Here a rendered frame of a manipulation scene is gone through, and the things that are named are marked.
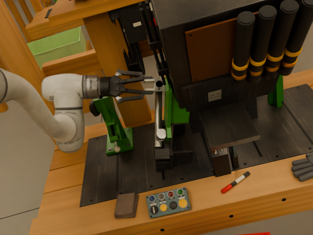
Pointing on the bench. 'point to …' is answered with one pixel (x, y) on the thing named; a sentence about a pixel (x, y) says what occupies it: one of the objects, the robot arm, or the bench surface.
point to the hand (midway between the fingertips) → (153, 85)
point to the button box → (168, 203)
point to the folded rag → (126, 205)
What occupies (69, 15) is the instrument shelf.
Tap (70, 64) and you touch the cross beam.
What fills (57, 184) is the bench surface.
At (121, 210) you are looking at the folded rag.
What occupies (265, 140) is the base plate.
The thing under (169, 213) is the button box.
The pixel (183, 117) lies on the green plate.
